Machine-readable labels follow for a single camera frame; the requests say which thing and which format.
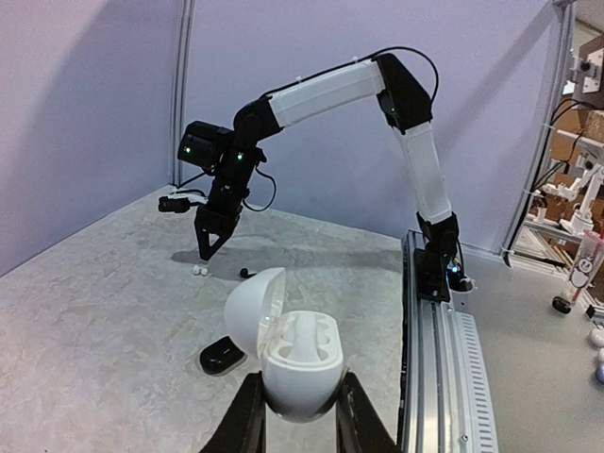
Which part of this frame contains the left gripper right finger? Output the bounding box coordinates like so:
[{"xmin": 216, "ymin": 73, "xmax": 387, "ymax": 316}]
[{"xmin": 335, "ymin": 372, "xmax": 401, "ymax": 453}]

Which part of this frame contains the cardboard boxes pile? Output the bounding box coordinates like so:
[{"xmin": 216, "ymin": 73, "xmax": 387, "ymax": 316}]
[{"xmin": 532, "ymin": 36, "xmax": 603, "ymax": 238}]

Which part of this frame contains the aluminium front rail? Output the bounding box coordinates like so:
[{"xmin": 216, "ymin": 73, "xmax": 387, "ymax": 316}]
[{"xmin": 397, "ymin": 231, "xmax": 499, "ymax": 452}]

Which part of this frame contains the white earbud front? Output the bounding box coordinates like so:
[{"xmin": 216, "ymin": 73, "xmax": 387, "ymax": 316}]
[{"xmin": 288, "ymin": 311, "xmax": 320, "ymax": 363}]

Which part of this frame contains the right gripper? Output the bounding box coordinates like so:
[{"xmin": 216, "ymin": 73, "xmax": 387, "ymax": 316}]
[{"xmin": 193, "ymin": 176, "xmax": 250, "ymax": 260}]

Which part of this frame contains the white earbud charging case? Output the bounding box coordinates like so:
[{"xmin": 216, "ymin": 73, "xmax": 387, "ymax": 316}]
[{"xmin": 224, "ymin": 267, "xmax": 344, "ymax": 424}]

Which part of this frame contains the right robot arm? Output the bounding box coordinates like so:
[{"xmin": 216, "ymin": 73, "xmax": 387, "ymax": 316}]
[{"xmin": 177, "ymin": 49, "xmax": 459, "ymax": 261}]

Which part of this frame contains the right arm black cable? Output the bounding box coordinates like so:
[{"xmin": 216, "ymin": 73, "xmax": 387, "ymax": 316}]
[{"xmin": 178, "ymin": 45, "xmax": 443, "ymax": 212}]

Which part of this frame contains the black earbud charging case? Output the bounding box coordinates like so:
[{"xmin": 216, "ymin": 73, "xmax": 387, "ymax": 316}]
[{"xmin": 198, "ymin": 336, "xmax": 247, "ymax": 376}]

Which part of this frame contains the bubble tea cup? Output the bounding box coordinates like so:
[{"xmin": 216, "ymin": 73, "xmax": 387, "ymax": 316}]
[{"xmin": 568, "ymin": 231, "xmax": 603, "ymax": 306}]

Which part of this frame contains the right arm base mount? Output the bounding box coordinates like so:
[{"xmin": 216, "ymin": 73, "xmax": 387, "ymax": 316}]
[{"xmin": 412, "ymin": 235, "xmax": 475, "ymax": 303}]

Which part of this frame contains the left frame post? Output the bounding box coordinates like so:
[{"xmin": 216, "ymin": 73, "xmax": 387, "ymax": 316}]
[{"xmin": 170, "ymin": 0, "xmax": 196, "ymax": 185}]

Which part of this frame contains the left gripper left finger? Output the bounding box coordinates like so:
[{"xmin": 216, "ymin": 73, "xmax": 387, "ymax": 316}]
[{"xmin": 200, "ymin": 372, "xmax": 266, "ymax": 453}]

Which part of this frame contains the black stem earbud right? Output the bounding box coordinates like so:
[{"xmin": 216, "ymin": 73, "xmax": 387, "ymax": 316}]
[{"xmin": 239, "ymin": 267, "xmax": 256, "ymax": 278}]

